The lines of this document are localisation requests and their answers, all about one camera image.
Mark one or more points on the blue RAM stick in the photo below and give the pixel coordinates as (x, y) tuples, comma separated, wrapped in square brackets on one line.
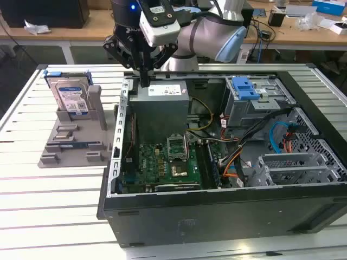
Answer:
[(78, 145)]

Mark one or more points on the blue cardboard box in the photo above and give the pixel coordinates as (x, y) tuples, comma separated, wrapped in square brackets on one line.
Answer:
[(328, 6)]

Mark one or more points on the grey drive cage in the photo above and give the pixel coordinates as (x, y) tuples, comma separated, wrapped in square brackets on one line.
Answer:
[(244, 111)]

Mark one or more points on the white box with black inlay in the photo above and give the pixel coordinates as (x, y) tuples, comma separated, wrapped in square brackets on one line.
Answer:
[(339, 28)]

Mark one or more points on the silver CPU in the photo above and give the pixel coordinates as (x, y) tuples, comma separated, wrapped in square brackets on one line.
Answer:
[(64, 134)]

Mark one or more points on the black graphics card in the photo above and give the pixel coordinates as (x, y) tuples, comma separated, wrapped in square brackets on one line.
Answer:
[(176, 187)]

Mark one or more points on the hard disk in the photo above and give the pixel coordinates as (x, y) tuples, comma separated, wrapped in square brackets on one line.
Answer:
[(71, 94)]

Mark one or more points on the small black box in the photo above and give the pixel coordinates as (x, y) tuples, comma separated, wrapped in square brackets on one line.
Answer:
[(276, 19)]

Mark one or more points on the installed RAM stick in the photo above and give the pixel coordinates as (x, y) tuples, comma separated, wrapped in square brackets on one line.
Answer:
[(212, 165)]

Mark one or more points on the wooden desk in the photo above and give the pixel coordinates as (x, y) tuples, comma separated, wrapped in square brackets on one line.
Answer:
[(95, 33)]

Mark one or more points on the grey flat device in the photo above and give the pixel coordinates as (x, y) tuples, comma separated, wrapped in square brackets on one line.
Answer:
[(298, 10)]

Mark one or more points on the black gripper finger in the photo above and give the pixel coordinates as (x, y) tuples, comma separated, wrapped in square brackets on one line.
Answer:
[(165, 55), (116, 48)]

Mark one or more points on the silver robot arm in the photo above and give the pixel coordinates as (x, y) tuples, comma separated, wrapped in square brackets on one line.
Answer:
[(200, 35)]

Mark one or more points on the black computer tower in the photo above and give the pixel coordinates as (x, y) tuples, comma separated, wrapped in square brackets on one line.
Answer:
[(248, 16)]

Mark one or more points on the grey parts rack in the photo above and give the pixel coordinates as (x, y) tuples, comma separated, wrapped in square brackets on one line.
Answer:
[(81, 127)]

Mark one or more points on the black RAM slot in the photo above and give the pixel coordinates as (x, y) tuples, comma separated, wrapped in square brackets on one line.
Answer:
[(202, 168)]

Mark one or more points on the large black box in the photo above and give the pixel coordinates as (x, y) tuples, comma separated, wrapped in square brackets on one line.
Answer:
[(40, 13)]

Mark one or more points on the CPU socket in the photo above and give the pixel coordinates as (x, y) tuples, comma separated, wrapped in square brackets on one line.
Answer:
[(179, 169)]

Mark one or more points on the clear plastic bags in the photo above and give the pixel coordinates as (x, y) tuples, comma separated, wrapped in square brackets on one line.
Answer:
[(309, 21)]

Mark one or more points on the green motherboard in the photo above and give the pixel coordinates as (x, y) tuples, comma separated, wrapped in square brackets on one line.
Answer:
[(151, 162)]

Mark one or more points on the black PC case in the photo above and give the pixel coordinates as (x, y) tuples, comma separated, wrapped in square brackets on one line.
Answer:
[(189, 216)]

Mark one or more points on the crumpled white paper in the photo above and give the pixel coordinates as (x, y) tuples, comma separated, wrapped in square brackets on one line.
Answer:
[(36, 28)]

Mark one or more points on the grey disk bay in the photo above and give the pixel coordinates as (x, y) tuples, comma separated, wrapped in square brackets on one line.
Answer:
[(290, 157)]

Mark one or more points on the blue drive cage latch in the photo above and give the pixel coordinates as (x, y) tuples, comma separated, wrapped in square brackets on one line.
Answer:
[(245, 89)]

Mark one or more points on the grey power supply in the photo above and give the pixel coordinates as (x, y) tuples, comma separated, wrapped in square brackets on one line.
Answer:
[(160, 116)]

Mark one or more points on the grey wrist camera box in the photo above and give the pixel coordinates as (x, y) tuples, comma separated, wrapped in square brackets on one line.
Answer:
[(162, 32)]

